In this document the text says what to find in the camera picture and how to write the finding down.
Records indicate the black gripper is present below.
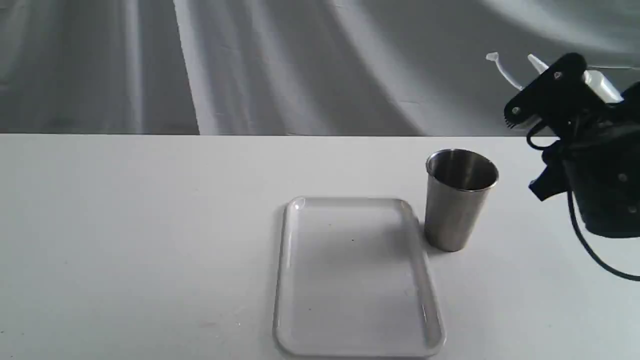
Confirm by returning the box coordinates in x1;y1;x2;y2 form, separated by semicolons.
503;52;639;239

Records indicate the translucent plastic squeeze bottle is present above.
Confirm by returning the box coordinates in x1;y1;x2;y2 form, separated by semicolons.
486;52;623;104

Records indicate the stainless steel cup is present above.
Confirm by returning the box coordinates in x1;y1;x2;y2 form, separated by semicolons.
423;148;499;252

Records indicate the grey fabric backdrop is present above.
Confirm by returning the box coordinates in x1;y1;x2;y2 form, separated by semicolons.
0;0;639;137

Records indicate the white plastic tray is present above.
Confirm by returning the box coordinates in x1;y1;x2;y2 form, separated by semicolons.
273;196;446;360

